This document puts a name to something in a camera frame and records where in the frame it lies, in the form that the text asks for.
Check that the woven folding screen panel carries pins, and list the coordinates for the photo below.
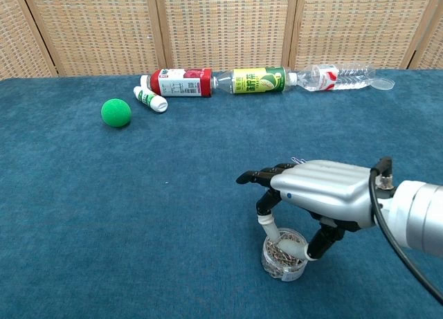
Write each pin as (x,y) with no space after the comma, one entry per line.
(225,25)
(360,25)
(434,38)
(97,28)
(17,32)

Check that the round tin of clips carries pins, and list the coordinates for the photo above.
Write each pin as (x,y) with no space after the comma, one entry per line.
(284,267)

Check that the green yellow tea bottle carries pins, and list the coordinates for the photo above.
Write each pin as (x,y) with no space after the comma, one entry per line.
(256,80)

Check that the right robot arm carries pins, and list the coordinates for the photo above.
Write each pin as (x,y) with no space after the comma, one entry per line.
(415,215)

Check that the clear water bottle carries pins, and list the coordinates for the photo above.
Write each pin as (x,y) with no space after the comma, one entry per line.
(332,77)

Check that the blue felt table cover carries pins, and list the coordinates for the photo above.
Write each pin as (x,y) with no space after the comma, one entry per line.
(138,211)

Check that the red juice bottle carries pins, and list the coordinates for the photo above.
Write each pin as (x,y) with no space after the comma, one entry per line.
(180,83)

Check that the small white green bottle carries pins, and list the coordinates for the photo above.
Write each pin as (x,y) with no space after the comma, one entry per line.
(150,99)

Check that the green foam ball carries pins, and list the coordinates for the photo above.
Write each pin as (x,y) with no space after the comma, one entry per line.
(116,112)

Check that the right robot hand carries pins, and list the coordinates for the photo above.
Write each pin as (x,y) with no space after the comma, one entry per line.
(322,187)

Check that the clear round plastic lid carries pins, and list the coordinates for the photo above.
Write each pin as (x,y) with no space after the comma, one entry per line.
(384,83)

